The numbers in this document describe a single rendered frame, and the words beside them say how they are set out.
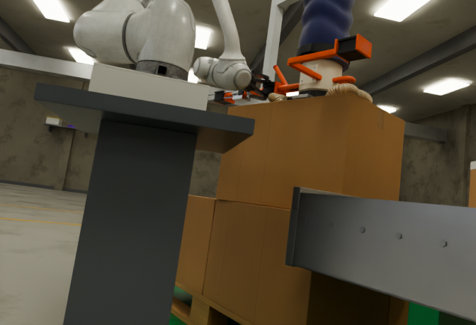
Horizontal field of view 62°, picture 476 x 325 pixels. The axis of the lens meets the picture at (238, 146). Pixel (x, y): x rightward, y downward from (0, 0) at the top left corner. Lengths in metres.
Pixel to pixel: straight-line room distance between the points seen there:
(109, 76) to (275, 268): 0.79
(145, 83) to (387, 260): 0.71
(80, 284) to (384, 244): 0.71
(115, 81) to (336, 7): 0.99
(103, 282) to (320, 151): 0.77
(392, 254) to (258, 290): 0.66
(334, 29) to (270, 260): 0.93
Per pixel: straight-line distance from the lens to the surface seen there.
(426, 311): 0.86
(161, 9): 1.20
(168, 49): 1.15
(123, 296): 1.07
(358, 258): 0.94
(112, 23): 1.27
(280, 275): 1.35
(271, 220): 1.39
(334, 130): 1.33
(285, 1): 5.33
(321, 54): 1.38
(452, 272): 0.83
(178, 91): 1.05
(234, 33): 1.53
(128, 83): 1.06
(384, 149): 1.51
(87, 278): 1.08
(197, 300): 1.77
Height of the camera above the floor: 0.55
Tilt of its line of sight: 8 degrees up
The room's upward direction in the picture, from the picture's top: 8 degrees clockwise
